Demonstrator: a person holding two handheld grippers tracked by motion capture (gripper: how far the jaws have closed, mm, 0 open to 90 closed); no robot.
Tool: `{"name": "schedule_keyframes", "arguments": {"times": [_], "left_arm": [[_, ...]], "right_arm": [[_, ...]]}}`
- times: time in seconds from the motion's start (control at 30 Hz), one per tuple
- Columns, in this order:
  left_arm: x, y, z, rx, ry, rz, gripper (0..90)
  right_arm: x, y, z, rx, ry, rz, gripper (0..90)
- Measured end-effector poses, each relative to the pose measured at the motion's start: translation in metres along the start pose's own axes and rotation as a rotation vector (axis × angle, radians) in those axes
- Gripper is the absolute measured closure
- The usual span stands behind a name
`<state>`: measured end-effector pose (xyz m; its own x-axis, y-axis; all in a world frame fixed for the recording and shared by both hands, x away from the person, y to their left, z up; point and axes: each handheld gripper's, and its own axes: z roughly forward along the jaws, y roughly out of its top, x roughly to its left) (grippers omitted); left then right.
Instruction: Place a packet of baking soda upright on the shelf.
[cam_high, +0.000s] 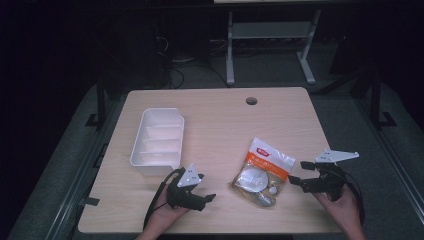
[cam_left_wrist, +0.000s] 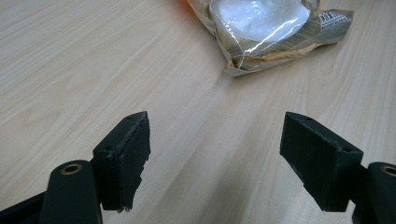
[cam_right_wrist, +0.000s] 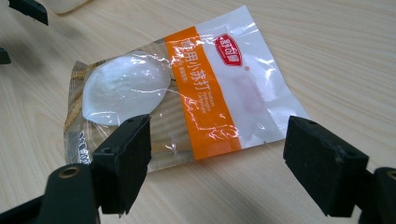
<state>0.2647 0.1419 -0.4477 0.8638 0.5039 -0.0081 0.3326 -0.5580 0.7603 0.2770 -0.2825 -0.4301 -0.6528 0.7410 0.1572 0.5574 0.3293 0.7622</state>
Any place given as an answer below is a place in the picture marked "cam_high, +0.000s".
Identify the dark computer case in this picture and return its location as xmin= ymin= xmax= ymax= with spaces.
xmin=99 ymin=13 xmax=168 ymax=98

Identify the tangle of floor cables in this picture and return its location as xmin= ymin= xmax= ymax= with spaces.
xmin=154 ymin=34 xmax=231 ymax=89

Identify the person's right hand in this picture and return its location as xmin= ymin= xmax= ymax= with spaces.
xmin=313 ymin=184 xmax=365 ymax=236

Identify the person's left hand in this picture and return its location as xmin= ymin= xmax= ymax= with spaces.
xmin=144 ymin=187 xmax=192 ymax=235

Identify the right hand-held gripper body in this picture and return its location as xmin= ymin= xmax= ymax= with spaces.
xmin=312 ymin=148 xmax=361 ymax=202

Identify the white metal table frame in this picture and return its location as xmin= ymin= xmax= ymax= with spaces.
xmin=225 ymin=9 xmax=322 ymax=86

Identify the black metal stand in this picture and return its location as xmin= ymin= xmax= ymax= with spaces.
xmin=366 ymin=66 xmax=398 ymax=131
xmin=84 ymin=63 xmax=111 ymax=131

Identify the white divided plastic bin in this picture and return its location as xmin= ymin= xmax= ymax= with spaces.
xmin=129 ymin=107 xmax=186 ymax=177

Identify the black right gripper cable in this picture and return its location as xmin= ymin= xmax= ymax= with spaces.
xmin=343 ymin=171 xmax=366 ymax=228

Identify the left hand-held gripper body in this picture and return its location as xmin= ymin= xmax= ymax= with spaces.
xmin=165 ymin=163 xmax=206 ymax=212

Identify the orange and white snack bag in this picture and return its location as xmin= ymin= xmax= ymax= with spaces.
xmin=231 ymin=137 xmax=297 ymax=208

